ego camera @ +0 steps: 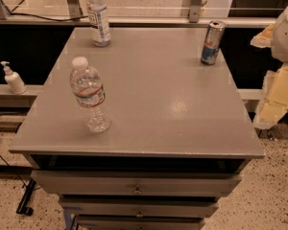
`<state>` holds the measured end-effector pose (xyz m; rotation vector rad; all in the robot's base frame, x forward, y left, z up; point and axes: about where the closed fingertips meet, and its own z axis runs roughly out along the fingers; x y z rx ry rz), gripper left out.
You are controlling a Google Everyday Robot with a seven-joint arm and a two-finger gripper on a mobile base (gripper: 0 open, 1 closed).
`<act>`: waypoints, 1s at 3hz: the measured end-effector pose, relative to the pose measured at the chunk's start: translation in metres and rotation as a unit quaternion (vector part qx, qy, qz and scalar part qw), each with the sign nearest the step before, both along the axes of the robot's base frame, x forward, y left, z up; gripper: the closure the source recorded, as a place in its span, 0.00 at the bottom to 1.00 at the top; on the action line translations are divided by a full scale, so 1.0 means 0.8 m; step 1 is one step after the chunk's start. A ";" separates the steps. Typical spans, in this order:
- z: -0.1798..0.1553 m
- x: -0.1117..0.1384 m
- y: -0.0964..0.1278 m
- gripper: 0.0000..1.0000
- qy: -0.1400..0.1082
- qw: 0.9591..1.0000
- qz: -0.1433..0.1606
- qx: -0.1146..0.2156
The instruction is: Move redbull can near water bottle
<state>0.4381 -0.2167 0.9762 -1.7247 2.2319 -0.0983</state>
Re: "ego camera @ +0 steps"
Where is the white pump soap bottle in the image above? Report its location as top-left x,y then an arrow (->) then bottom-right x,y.
1,61 -> 26,94

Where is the red bull can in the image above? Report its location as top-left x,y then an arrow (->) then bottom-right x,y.
201,20 -> 227,65

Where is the black cable behind glass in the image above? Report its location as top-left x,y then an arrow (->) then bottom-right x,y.
9,0 -> 89,22

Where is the grey drawer cabinet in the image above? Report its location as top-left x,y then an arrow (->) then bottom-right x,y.
11,28 -> 264,230

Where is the water bottle blue white label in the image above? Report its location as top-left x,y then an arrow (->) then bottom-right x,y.
86,0 -> 111,47

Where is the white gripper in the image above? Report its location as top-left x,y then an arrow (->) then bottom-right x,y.
251,7 -> 288,129

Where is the black cable on floor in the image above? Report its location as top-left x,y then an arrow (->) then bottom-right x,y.
0,112 -> 30,189

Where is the metal rail bracket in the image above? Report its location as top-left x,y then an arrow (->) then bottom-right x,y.
189,0 -> 202,23

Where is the clear water bottle red label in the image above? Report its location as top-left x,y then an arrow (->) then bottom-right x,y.
69,57 -> 110,133

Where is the black metal floor bracket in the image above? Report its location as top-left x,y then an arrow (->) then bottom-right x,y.
16,179 -> 36,216

